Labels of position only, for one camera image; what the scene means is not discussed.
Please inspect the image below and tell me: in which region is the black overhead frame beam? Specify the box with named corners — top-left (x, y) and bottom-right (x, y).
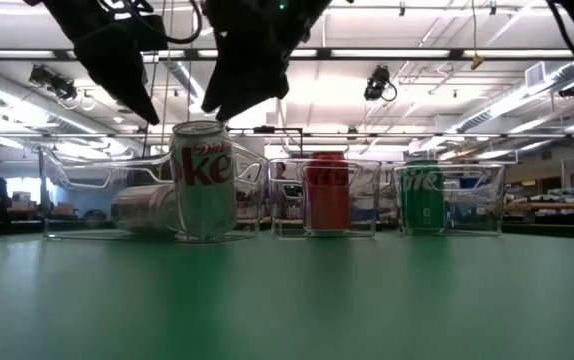
top-left (0, 47), bottom-right (574, 62)
top-left (0, 130), bottom-right (574, 140)

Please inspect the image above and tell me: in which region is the red cola can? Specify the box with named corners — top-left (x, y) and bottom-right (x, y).
top-left (304, 151), bottom-right (352, 233)

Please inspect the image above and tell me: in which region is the black metal table frame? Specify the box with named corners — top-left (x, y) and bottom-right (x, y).
top-left (0, 218), bottom-right (574, 241)

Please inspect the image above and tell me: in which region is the green table mat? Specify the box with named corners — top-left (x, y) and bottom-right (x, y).
top-left (0, 227), bottom-right (574, 360)

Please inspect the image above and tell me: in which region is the green soda can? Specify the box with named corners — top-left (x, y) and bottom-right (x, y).
top-left (399, 159), bottom-right (446, 234)

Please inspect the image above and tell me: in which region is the yellow hanging cord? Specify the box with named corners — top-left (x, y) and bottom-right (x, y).
top-left (469, 0), bottom-right (485, 71)

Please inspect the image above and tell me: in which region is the white air vent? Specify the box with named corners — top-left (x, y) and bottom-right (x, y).
top-left (524, 61), bottom-right (548, 90)

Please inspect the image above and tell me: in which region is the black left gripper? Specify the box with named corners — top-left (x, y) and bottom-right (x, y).
top-left (61, 0), bottom-right (161, 126)

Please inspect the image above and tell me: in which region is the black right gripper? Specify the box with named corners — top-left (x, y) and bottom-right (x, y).
top-left (200, 0), bottom-right (333, 123)

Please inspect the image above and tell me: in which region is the black hanging camera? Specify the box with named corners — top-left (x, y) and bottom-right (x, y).
top-left (363, 63), bottom-right (399, 103)
top-left (28, 63), bottom-right (79, 102)

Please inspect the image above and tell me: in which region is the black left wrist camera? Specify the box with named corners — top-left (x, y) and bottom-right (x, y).
top-left (129, 13), bottom-right (169, 52)

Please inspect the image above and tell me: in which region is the clear plastic bin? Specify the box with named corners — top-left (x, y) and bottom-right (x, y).
top-left (38, 142), bottom-right (269, 245)
top-left (267, 157), bottom-right (382, 240)
top-left (392, 162), bottom-right (507, 238)

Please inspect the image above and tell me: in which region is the silver diet cola can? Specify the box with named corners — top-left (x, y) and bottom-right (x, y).
top-left (110, 182), bottom-right (184, 235)
top-left (169, 119), bottom-right (239, 241)

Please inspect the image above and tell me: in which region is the LED light bar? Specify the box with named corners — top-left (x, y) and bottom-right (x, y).
top-left (141, 48), bottom-right (319, 59)
top-left (330, 48), bottom-right (452, 59)
top-left (463, 48), bottom-right (574, 59)
top-left (0, 49), bottom-right (57, 60)

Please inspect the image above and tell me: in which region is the wooden workbench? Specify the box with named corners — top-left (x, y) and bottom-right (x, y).
top-left (506, 187), bottom-right (574, 226)

